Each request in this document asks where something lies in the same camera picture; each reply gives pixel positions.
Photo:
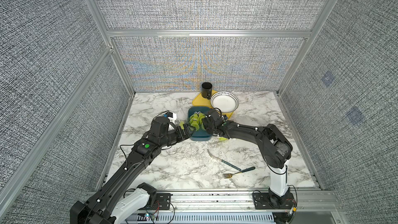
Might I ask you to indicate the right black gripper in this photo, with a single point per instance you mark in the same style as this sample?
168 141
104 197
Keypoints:
204 121

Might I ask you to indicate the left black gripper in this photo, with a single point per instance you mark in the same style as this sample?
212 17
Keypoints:
182 136

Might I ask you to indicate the teal plastic storage box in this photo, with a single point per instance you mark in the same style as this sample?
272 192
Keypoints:
200 135

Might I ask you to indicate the yellow shuttlecock one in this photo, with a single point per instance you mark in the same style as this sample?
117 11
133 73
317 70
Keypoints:
196 120

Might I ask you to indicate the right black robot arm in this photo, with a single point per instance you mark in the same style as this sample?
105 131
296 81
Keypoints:
273 145

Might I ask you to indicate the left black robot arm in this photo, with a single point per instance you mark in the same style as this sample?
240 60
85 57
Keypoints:
107 206

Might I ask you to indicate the white patterned plate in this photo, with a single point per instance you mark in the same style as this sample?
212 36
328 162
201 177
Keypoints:
225 101

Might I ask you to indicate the yellow plastic tray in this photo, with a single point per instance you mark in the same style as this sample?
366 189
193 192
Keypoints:
200 101

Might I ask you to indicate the black cup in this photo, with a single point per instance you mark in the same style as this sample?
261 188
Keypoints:
206 91

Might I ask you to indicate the green handled knife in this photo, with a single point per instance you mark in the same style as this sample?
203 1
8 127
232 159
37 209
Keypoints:
223 161

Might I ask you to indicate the green handled fork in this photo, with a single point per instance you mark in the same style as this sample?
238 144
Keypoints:
230 175

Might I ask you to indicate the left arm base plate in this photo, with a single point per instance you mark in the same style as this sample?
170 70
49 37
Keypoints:
161 201

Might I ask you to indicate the aluminium front rail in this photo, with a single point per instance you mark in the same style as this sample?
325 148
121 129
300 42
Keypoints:
240 200

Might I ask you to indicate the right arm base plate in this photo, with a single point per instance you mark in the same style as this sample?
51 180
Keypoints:
269 200

